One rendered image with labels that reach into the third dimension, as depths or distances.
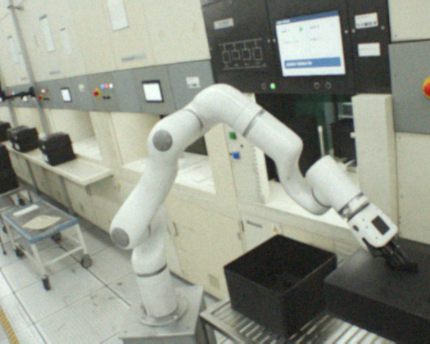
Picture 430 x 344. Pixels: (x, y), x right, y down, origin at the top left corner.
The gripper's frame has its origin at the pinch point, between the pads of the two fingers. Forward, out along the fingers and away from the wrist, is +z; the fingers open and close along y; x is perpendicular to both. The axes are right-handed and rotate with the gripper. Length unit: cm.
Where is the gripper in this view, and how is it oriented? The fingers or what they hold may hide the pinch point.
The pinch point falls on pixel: (398, 259)
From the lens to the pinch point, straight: 110.8
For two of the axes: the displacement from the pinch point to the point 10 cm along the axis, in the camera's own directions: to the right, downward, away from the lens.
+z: 6.0, 7.5, -3.0
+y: 7.3, -3.5, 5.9
